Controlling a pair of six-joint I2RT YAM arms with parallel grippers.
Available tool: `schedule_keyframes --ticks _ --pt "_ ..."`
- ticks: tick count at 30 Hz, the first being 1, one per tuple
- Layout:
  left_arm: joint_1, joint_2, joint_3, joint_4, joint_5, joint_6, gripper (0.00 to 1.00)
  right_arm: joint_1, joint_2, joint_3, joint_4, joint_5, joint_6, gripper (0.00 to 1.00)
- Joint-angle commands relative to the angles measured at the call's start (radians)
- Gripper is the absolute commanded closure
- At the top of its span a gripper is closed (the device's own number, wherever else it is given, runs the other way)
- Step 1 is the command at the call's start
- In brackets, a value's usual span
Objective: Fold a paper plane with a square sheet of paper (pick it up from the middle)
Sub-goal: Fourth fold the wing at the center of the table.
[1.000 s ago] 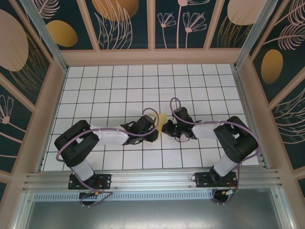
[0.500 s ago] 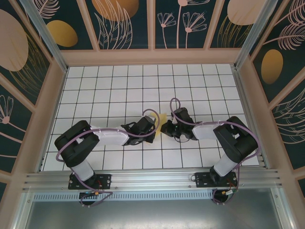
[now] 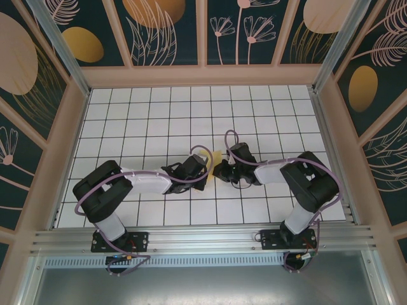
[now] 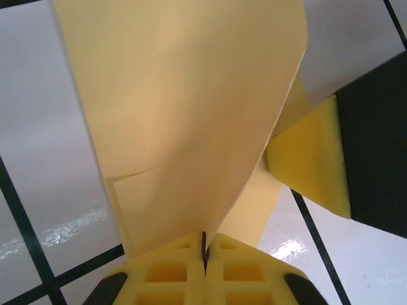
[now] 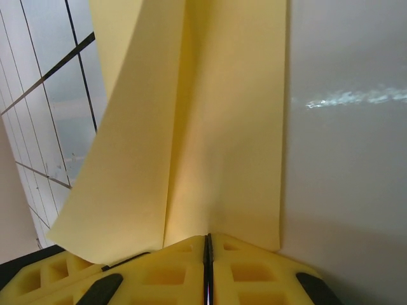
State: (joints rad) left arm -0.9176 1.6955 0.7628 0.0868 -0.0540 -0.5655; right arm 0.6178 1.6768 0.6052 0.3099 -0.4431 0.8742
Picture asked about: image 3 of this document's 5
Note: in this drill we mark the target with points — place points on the yellow power connector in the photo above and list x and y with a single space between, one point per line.
302 255
128 257

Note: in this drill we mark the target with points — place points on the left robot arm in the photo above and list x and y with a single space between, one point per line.
98 193

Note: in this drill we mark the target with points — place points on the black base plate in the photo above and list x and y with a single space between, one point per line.
140 241
268 241

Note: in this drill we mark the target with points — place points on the aluminium side rail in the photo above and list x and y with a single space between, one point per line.
319 111

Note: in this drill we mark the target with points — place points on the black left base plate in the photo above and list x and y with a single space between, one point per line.
140 241

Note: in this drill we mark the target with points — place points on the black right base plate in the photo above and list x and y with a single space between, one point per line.
268 241

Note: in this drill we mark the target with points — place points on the yellow cloth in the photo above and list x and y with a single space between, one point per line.
216 159

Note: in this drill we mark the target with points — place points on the aluminium frame post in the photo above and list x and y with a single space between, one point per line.
343 38
60 47

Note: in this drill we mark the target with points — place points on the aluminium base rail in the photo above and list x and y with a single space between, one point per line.
203 238

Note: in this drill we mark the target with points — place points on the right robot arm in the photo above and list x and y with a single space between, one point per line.
314 187

